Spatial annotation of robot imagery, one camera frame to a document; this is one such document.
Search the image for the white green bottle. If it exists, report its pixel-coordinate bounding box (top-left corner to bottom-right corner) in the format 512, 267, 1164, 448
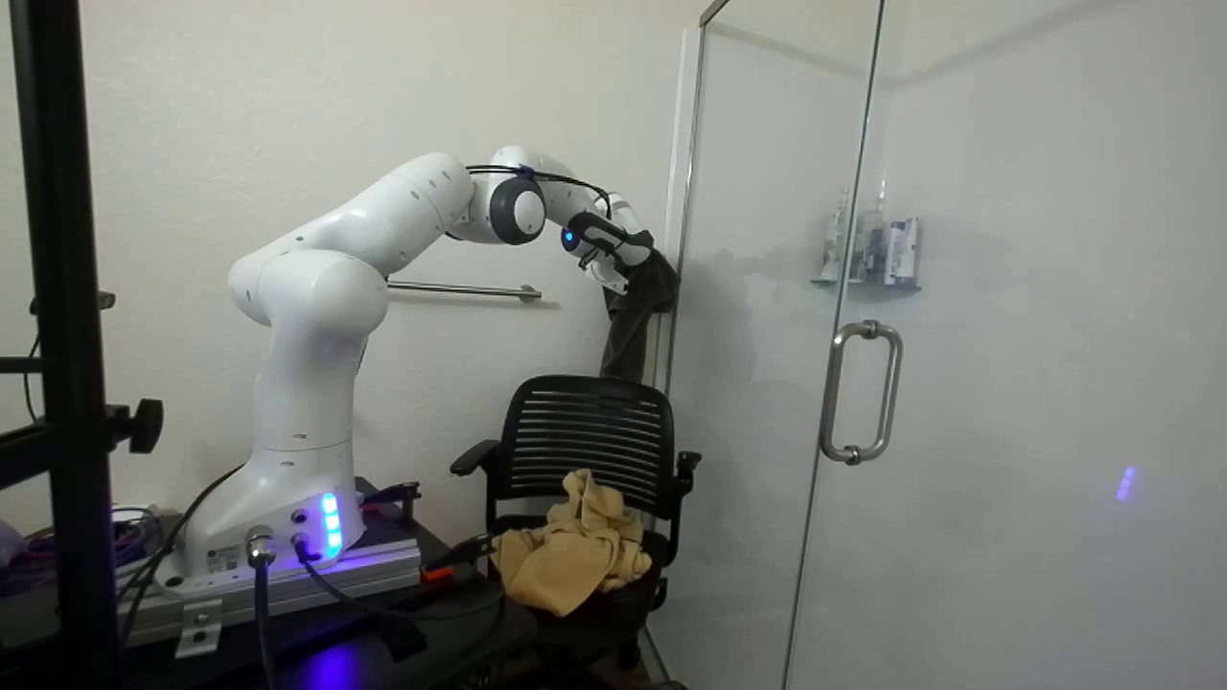
847, 211, 893, 293

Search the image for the black clamp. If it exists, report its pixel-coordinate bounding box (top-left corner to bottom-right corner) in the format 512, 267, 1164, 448
357, 474, 426, 531

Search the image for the cable with metal plug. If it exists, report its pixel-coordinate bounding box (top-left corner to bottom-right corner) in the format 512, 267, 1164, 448
241, 520, 282, 690

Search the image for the metal towel rail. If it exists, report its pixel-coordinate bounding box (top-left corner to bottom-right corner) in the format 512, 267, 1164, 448
382, 275, 548, 312

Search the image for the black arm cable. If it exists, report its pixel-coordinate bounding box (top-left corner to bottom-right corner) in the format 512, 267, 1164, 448
465, 159, 621, 220

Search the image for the yellow towel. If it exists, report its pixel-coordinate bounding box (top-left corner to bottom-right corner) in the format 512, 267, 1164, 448
490, 464, 658, 620

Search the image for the black stand knob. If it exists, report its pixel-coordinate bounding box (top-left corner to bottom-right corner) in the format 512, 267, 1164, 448
98, 395, 169, 462

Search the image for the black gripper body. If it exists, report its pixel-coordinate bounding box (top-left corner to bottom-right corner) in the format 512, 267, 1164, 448
561, 207, 642, 274

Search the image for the glass shower door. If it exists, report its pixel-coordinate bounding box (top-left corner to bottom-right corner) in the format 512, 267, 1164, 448
777, 0, 1227, 690

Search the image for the orange handled clamp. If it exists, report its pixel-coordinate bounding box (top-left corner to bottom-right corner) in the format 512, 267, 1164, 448
417, 545, 499, 593

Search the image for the black mesh office chair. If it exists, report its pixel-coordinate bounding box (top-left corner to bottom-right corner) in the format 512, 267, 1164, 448
447, 371, 706, 669

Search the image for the blue white container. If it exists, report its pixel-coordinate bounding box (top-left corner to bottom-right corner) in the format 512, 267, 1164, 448
888, 220, 924, 293

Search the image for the shower caddy shelf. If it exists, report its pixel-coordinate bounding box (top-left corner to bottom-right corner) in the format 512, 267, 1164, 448
807, 202, 929, 302

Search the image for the fixed glass shower panel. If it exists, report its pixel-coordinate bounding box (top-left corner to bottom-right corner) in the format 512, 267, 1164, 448
647, 0, 888, 690

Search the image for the black stand pole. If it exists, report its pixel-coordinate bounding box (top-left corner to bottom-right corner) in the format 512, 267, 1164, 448
0, 0, 126, 690

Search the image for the chrome door handle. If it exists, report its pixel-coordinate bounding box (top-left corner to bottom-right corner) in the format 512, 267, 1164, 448
817, 317, 904, 469

